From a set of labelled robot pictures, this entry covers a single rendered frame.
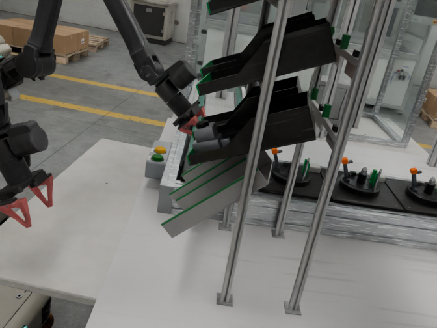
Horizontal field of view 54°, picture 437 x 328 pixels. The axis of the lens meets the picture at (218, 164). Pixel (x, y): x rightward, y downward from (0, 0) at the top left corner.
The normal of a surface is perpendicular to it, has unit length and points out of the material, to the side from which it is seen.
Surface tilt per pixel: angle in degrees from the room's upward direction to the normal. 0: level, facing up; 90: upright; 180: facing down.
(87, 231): 0
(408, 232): 90
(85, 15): 90
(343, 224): 90
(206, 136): 90
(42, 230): 0
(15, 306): 0
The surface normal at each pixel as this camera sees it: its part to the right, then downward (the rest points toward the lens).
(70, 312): 0.15, -0.90
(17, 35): -0.15, 0.39
